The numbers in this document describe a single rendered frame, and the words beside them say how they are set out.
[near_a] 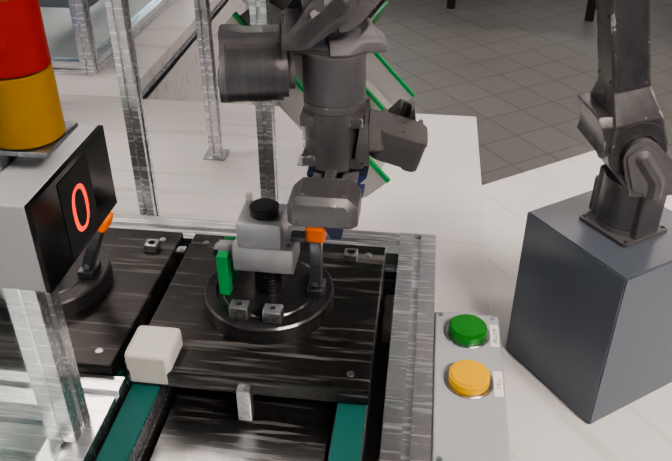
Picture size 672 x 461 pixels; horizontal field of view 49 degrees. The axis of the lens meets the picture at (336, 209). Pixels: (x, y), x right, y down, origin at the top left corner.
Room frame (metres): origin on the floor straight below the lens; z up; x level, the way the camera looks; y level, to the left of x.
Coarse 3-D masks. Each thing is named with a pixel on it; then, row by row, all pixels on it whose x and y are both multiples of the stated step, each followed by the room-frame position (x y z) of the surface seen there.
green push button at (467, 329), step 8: (456, 320) 0.60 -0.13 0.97; (464, 320) 0.60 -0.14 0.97; (472, 320) 0.60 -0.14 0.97; (480, 320) 0.60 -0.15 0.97; (456, 328) 0.59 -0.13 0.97; (464, 328) 0.59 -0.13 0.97; (472, 328) 0.59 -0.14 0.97; (480, 328) 0.59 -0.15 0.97; (456, 336) 0.58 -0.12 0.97; (464, 336) 0.58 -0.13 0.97; (472, 336) 0.58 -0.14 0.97; (480, 336) 0.58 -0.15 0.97; (464, 344) 0.58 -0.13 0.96; (472, 344) 0.58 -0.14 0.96
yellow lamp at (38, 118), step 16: (0, 80) 0.44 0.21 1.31; (16, 80) 0.44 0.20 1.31; (32, 80) 0.45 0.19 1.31; (48, 80) 0.46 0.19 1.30; (0, 96) 0.44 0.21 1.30; (16, 96) 0.44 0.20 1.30; (32, 96) 0.45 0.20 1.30; (48, 96) 0.46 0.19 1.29; (0, 112) 0.44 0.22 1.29; (16, 112) 0.44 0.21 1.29; (32, 112) 0.44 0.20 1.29; (48, 112) 0.45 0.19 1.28; (0, 128) 0.44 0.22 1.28; (16, 128) 0.44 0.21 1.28; (32, 128) 0.44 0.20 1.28; (48, 128) 0.45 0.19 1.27; (64, 128) 0.47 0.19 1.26; (0, 144) 0.44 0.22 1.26; (16, 144) 0.44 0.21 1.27; (32, 144) 0.44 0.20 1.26
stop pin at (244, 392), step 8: (240, 384) 0.52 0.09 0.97; (248, 384) 0.52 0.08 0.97; (240, 392) 0.51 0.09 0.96; (248, 392) 0.51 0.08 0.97; (240, 400) 0.51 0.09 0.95; (248, 400) 0.51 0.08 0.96; (240, 408) 0.51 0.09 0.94; (248, 408) 0.51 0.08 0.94; (240, 416) 0.51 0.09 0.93; (248, 416) 0.51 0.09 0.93
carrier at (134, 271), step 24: (120, 240) 0.76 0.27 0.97; (144, 240) 0.76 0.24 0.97; (168, 240) 0.76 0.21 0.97; (96, 264) 0.67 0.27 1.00; (120, 264) 0.71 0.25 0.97; (144, 264) 0.71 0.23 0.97; (168, 264) 0.71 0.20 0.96; (72, 288) 0.64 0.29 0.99; (96, 288) 0.64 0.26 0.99; (120, 288) 0.66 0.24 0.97; (144, 288) 0.66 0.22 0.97; (72, 312) 0.62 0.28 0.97; (96, 312) 0.62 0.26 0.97; (120, 312) 0.62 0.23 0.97; (144, 312) 0.63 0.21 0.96; (72, 336) 0.58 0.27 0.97; (96, 336) 0.58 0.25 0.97; (120, 336) 0.58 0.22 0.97; (96, 360) 0.55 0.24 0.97; (120, 360) 0.56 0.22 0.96
